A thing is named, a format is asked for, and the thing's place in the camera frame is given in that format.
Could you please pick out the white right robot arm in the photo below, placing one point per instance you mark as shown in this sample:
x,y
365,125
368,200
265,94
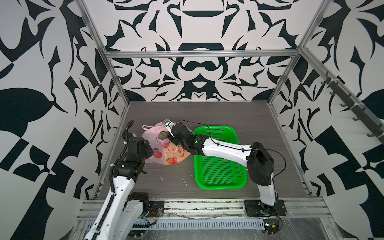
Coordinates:
x,y
255,158

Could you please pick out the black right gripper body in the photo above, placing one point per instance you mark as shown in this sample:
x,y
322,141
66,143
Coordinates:
x,y
175,141

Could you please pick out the white slotted cable duct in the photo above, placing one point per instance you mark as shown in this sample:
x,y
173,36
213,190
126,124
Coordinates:
x,y
216,224

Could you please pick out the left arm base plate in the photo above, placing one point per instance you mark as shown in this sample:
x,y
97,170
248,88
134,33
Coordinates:
x,y
154,209

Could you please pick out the green plastic perforated basket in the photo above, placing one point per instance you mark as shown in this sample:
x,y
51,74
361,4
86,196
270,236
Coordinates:
x,y
212,173

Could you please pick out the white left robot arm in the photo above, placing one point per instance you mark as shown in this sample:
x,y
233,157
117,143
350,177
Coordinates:
x,y
122,207

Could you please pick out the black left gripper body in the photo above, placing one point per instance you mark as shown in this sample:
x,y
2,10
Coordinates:
x,y
146,151

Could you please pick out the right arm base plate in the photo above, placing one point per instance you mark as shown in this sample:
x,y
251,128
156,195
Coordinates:
x,y
255,208

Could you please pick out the pink plastic bag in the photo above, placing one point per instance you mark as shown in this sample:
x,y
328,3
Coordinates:
x,y
165,152

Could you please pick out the aluminium frame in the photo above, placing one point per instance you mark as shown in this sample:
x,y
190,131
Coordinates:
x,y
274,51

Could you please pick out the grey hook rail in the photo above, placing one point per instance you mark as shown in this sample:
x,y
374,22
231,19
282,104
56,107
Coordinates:
x,y
350,102

